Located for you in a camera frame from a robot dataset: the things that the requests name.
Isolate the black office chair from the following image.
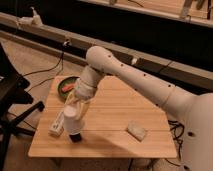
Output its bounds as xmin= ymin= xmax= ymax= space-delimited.
xmin=0 ymin=43 xmax=45 ymax=171

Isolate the green plate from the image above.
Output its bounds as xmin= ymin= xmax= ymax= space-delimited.
xmin=57 ymin=76 xmax=78 ymax=100

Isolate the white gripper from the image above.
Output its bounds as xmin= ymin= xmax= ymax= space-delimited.
xmin=64 ymin=66 xmax=104 ymax=120

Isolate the white tube with cap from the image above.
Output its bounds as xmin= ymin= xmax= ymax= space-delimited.
xmin=49 ymin=111 xmax=64 ymax=136

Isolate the wooden table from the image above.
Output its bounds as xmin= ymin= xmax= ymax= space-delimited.
xmin=28 ymin=76 xmax=177 ymax=158

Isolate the black floor cables right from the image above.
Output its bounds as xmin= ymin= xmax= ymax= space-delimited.
xmin=164 ymin=119 xmax=186 ymax=168

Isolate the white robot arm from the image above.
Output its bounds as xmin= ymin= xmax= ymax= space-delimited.
xmin=65 ymin=46 xmax=213 ymax=171

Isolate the black eraser cube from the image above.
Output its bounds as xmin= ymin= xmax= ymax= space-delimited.
xmin=70 ymin=134 xmax=82 ymax=143

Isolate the black cable left floor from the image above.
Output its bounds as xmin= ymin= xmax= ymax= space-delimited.
xmin=22 ymin=41 xmax=72 ymax=94

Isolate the orange carrot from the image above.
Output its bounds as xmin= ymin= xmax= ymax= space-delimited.
xmin=61 ymin=83 xmax=75 ymax=93

